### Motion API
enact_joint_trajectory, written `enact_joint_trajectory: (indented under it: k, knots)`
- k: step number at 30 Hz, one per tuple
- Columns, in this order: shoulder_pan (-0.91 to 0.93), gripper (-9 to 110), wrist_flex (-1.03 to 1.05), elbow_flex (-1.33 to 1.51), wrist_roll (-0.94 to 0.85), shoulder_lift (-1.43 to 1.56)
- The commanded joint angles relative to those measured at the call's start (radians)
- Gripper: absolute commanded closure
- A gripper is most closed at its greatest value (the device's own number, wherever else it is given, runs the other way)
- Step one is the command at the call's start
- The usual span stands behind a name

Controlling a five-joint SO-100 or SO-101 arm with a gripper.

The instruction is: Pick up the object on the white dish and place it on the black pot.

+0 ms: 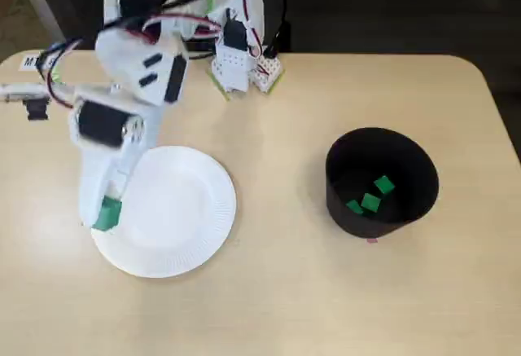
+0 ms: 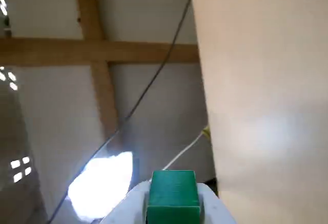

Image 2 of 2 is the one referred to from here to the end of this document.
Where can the green cube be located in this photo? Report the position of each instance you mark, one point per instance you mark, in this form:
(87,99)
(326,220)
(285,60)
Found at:
(173,195)

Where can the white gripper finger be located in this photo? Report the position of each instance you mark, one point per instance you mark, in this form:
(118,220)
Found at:
(128,206)
(214,208)

